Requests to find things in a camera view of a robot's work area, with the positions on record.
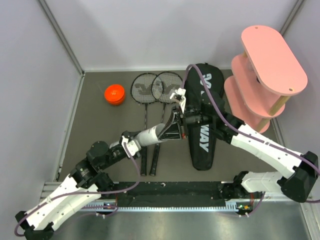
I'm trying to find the white shuttlecock tube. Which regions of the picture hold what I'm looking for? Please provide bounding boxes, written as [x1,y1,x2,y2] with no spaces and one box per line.
[133,123,166,147]

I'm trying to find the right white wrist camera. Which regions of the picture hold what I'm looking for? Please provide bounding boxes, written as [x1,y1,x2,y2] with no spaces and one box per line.
[169,88,187,113]

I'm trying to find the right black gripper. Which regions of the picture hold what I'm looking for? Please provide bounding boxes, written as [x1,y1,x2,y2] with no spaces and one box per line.
[158,106,214,142]

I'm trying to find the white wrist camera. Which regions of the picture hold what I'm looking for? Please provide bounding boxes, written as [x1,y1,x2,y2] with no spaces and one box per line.
[120,135,141,158]
[169,88,187,113]

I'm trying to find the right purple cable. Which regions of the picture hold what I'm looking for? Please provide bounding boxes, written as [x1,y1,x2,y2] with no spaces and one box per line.
[182,63,320,205]

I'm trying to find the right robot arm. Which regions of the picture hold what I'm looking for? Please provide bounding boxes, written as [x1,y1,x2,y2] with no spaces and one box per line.
[158,90,320,203]

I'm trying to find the black racket bag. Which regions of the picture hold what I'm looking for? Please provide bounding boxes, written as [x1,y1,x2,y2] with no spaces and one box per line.
[184,63,225,171]

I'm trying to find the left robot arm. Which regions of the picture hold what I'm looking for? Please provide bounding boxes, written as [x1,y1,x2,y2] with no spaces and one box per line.
[14,131,143,240]

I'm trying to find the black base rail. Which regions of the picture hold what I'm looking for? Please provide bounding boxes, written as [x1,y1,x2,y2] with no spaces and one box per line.
[116,181,238,208]

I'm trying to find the pink tiered shelf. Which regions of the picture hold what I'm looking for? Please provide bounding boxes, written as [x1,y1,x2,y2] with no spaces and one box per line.
[224,25,308,133]

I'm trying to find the black badminton racket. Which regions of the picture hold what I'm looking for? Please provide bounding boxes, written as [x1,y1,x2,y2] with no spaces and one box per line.
[149,71,182,176]
[130,72,157,176]

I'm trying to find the orange bowl stack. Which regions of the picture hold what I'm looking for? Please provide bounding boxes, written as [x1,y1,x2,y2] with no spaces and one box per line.
[104,84,126,106]

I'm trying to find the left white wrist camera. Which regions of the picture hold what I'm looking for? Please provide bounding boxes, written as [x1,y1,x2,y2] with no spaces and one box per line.
[120,135,141,158]

